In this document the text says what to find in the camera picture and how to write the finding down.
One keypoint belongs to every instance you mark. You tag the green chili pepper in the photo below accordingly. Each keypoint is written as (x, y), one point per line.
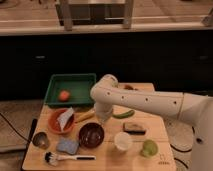
(124, 115)

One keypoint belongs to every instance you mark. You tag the wooden chair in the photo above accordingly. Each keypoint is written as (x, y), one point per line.
(94, 12)

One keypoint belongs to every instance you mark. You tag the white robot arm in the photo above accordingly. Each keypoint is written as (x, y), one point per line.
(195, 110)

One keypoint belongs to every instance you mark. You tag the purple bowl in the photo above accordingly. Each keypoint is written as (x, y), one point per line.
(91, 135)

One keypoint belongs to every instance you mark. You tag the orange tomato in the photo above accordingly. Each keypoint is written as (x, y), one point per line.
(64, 95)

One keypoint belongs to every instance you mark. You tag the orange bowl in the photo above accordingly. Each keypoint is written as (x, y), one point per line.
(54, 126)

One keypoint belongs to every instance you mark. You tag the dark scrub sponge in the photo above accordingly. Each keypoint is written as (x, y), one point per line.
(133, 128)

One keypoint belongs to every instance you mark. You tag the white plastic cup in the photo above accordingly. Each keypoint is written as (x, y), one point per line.
(123, 141)

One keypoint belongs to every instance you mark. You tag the green plastic tray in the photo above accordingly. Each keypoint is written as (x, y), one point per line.
(78, 85)

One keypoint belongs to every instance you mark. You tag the green plastic cup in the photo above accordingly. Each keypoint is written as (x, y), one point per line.
(149, 148)

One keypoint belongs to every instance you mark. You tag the brown food pile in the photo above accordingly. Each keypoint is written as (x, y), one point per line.
(129, 87)

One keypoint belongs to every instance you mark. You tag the white crumpled napkin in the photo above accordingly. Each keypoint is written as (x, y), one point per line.
(64, 117)

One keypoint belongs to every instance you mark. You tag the blue sponge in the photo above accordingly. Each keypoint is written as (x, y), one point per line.
(67, 145)

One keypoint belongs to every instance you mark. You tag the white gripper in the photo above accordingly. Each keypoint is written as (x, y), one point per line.
(103, 115)

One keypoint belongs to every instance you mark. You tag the white dish brush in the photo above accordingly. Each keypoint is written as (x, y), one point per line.
(53, 158)

